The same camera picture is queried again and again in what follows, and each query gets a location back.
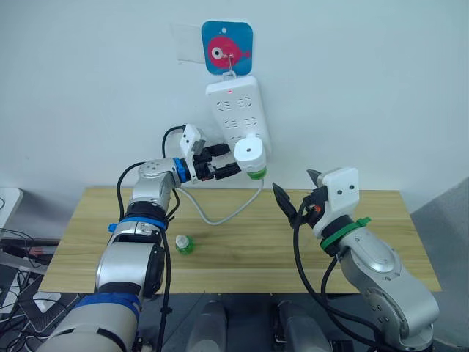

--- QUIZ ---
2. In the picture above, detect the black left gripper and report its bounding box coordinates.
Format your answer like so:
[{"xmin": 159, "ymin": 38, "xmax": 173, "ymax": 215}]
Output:
[{"xmin": 192, "ymin": 143, "xmax": 243, "ymax": 183}]

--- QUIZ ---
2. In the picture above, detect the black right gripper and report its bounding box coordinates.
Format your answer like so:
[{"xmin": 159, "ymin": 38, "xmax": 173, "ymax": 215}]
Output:
[{"xmin": 272, "ymin": 169, "xmax": 330, "ymax": 230}]

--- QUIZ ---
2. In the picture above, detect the white mosquito repellent heater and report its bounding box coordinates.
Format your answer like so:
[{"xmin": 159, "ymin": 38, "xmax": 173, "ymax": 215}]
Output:
[{"xmin": 233, "ymin": 133, "xmax": 268, "ymax": 174}]

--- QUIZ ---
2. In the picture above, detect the green liquid bottle in heater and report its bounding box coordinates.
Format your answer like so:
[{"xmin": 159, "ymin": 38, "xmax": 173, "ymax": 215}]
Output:
[{"xmin": 245, "ymin": 166, "xmax": 269, "ymax": 182}]

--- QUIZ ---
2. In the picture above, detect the green liquid bottle white cap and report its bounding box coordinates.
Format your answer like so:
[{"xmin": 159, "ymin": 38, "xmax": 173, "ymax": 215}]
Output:
[{"xmin": 174, "ymin": 235, "xmax": 199, "ymax": 257}]

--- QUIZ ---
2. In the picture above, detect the white power strip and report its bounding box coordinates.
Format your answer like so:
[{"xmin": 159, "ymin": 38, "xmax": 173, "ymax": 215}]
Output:
[{"xmin": 204, "ymin": 76, "xmax": 273, "ymax": 162}]

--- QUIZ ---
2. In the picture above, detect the dark grey rounded shape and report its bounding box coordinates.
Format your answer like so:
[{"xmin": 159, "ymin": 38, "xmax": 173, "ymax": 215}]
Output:
[
  {"xmin": 186, "ymin": 299, "xmax": 230, "ymax": 352},
  {"xmin": 276, "ymin": 300, "xmax": 333, "ymax": 352}
]

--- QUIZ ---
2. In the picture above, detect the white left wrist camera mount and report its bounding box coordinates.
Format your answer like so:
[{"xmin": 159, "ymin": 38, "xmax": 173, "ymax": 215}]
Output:
[{"xmin": 178, "ymin": 123, "xmax": 206, "ymax": 166}]

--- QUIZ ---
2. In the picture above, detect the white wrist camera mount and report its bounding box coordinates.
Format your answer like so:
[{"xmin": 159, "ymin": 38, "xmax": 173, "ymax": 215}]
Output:
[
  {"xmin": 317, "ymin": 167, "xmax": 360, "ymax": 236},
  {"xmin": 178, "ymin": 123, "xmax": 206, "ymax": 166}
]

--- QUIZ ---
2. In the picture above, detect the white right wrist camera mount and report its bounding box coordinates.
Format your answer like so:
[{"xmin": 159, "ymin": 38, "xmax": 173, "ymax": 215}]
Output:
[{"xmin": 317, "ymin": 167, "xmax": 360, "ymax": 236}]

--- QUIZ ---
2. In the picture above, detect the green cable tie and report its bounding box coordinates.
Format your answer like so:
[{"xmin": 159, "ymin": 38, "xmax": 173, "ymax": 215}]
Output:
[{"xmin": 320, "ymin": 216, "xmax": 372, "ymax": 251}]

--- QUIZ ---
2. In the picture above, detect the white power strip cable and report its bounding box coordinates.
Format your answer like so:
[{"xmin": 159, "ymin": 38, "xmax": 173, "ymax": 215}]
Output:
[{"xmin": 177, "ymin": 178, "xmax": 265, "ymax": 226}]

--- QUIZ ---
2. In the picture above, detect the metal wire hook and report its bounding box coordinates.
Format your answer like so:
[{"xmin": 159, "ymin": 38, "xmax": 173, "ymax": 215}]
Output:
[{"xmin": 222, "ymin": 53, "xmax": 237, "ymax": 81}]

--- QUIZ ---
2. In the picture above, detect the blue cable tie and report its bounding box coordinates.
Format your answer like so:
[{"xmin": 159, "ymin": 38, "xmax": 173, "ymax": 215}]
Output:
[{"xmin": 108, "ymin": 217, "xmax": 169, "ymax": 233}]

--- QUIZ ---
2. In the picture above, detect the clear adhesive wall plate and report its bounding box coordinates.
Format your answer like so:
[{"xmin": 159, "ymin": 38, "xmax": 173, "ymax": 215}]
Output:
[{"xmin": 171, "ymin": 22, "xmax": 206, "ymax": 65}]

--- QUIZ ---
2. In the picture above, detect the blue fish wall hook plate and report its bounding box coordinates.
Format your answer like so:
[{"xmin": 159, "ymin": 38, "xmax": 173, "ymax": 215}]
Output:
[{"xmin": 201, "ymin": 21, "xmax": 255, "ymax": 76}]

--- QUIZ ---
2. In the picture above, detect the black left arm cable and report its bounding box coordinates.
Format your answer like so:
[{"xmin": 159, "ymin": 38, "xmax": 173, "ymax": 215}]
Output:
[{"xmin": 116, "ymin": 125, "xmax": 185, "ymax": 352}]

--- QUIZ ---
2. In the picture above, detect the red and black cable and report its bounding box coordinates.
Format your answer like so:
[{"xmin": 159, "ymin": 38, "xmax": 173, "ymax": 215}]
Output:
[{"xmin": 3, "ymin": 244, "xmax": 56, "ymax": 262}]

